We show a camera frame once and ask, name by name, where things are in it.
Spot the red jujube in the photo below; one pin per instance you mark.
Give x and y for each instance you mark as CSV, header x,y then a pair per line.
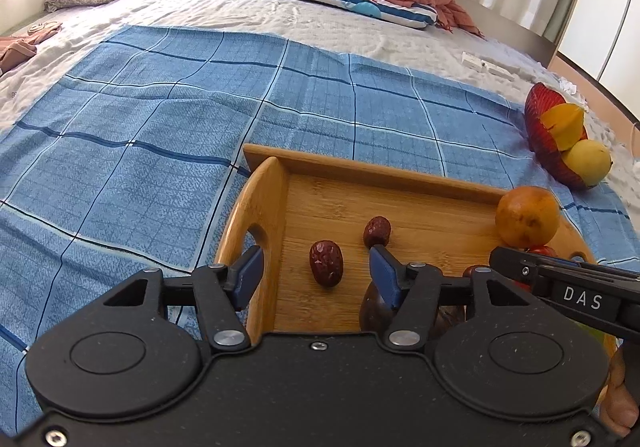
x,y
326,263
376,232

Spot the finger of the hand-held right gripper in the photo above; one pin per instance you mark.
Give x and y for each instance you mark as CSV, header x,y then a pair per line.
x,y
515,267

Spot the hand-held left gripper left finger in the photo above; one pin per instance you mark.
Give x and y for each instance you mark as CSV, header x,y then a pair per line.
x,y
250,272

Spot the yellow starfruit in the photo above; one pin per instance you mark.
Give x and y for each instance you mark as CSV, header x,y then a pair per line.
x,y
565,124

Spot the wooden tray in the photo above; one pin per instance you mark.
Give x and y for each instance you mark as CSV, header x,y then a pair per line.
x,y
440,222

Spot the brown and white clothes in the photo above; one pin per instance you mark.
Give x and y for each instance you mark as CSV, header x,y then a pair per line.
x,y
17,52

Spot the blue checked blanket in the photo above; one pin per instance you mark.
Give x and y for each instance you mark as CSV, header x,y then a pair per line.
x,y
125,152

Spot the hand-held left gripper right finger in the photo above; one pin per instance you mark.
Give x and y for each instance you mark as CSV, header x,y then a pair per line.
x,y
385,272

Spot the dark brown round fruit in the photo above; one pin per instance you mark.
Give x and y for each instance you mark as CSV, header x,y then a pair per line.
x,y
372,314

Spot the person's right hand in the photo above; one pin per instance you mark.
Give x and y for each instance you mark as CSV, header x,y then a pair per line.
x,y
625,397

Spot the red glass bowl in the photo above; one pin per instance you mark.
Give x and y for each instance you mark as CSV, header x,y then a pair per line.
x,y
542,137

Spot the white wardrobe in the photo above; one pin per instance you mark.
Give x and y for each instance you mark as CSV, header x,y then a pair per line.
x,y
610,2

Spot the brown bed frame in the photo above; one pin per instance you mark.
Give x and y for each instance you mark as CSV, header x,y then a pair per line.
x,y
520,34

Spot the yellow pear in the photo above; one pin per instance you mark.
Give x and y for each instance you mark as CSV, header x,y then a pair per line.
x,y
587,162

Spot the small orange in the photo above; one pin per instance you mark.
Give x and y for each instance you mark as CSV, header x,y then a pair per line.
x,y
527,214

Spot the white crumpled tissue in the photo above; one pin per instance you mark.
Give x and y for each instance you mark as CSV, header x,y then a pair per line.
x,y
572,92

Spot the white quilted bed sheet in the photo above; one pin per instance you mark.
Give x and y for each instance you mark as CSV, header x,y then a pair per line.
x,y
225,12

